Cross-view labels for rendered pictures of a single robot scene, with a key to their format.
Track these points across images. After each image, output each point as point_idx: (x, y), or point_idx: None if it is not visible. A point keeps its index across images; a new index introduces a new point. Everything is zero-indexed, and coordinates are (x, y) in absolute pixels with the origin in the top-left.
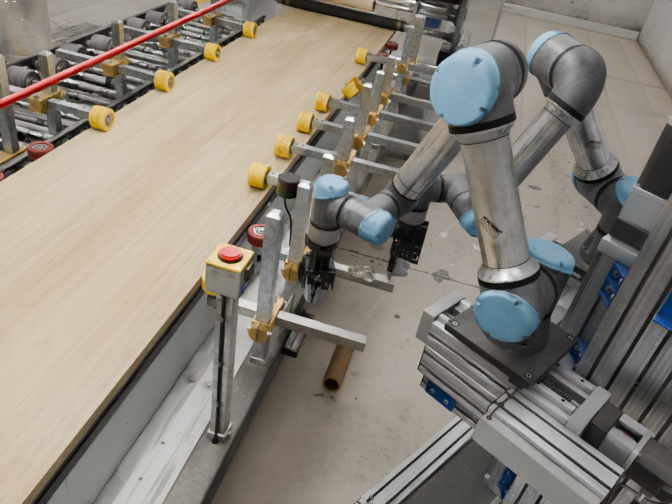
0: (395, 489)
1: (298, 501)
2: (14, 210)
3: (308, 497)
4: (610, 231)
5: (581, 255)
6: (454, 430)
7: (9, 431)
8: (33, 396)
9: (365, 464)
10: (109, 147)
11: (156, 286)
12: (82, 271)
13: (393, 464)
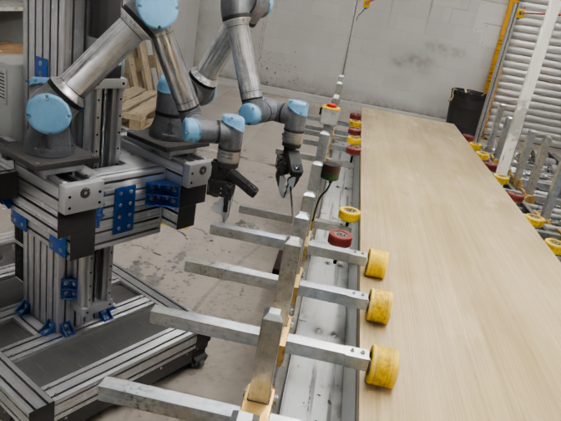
0: (171, 333)
1: (233, 393)
2: (518, 248)
3: (225, 395)
4: (120, 75)
5: (74, 150)
6: (103, 369)
7: (384, 175)
8: (387, 181)
9: (174, 419)
10: (558, 311)
11: (381, 209)
12: (428, 216)
13: (146, 420)
